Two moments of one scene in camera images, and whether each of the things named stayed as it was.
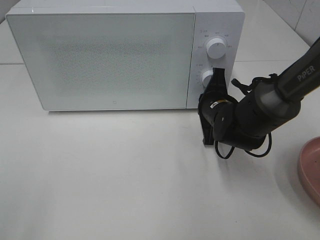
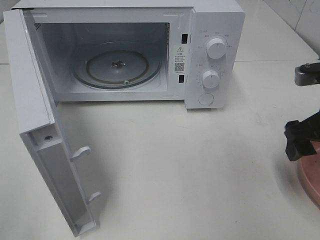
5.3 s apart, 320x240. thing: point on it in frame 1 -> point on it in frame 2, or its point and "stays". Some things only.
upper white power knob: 216,48 stays
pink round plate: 309,168 stays
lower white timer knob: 206,76 stays
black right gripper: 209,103 -> 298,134
